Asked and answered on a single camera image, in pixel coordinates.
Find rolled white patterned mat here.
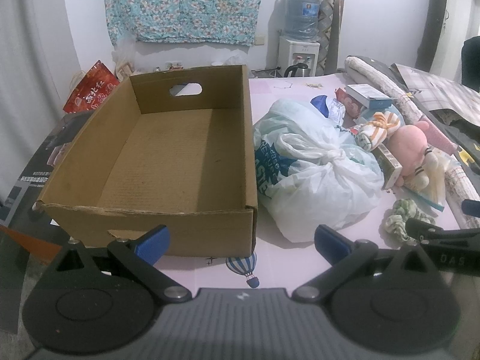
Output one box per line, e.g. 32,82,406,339
344,56,479,228

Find steel electric kettle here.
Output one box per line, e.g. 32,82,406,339
283,63,311,77

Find plaid pink blanket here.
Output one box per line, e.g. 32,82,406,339
391,63,479,119

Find brown cardboard box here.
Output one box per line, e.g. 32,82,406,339
37,65,258,258

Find green patterned scrunchie cloth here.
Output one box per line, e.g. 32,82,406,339
382,198,435,245

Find small beige carton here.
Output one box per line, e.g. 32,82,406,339
373,144,403,189

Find bag of wooden sticks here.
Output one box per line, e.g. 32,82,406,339
403,149,458,212

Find white plastic bag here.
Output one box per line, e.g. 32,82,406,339
253,99,384,243

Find floral blue wall cloth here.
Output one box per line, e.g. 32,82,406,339
104,0,261,47

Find blue white snack packet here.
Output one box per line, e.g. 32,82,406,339
311,95,346,126

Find pink wet wipes pack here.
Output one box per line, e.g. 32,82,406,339
335,88,364,119

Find white teal small box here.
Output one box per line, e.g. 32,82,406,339
346,84,393,110

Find blue water bottle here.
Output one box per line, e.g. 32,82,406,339
283,0,320,41

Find grey bedsheet yellow prints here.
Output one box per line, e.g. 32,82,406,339
433,109,479,177

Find orange striped white cloth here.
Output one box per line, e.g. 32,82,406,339
355,111,401,152

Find white water dispenser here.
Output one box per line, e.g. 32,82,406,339
277,36,320,77

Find pink plush toy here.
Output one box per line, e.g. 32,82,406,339
386,121,439,192

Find large Philips printed box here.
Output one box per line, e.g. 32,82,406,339
0,109,95,267

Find red gift bag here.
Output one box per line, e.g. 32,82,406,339
63,60,120,113

